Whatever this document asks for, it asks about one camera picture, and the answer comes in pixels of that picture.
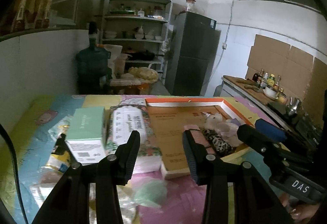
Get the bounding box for cardboard wall sheets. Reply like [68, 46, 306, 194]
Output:
[246, 35, 327, 125]

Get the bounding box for dark grey refrigerator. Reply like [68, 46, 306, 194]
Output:
[165, 11, 219, 96]

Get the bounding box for yellow dried food bag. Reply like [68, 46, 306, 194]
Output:
[128, 67, 159, 83]

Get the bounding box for purple white plush toy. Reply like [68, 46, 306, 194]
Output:
[215, 122, 243, 147]

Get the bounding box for steel kettle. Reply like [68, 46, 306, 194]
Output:
[286, 97, 301, 116]

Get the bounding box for leopard print scarf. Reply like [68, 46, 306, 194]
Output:
[201, 128, 235, 155]

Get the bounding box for orange drink bottles row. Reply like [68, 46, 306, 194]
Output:
[10, 0, 53, 32]

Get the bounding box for mint green carton box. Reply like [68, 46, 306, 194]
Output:
[65, 107, 106, 165]

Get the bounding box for orange rimmed cardboard tray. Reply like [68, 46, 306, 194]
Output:
[145, 97, 257, 180]

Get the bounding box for green water jug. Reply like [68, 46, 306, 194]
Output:
[75, 21, 112, 95]

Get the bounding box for green cloth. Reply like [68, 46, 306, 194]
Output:
[133, 177, 168, 208]

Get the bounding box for right hand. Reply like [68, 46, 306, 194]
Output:
[279, 193, 320, 223]

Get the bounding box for pink towel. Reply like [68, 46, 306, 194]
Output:
[184, 124, 211, 149]

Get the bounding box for kitchen counter with bottles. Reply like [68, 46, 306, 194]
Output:
[219, 75, 320, 146]

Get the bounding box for metal kitchen shelf rack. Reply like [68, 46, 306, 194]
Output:
[101, 0, 173, 80]

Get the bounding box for colourful cartoon play mat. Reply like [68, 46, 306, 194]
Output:
[0, 94, 292, 224]

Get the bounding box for floral tissue pack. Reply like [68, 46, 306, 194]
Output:
[104, 105, 163, 175]

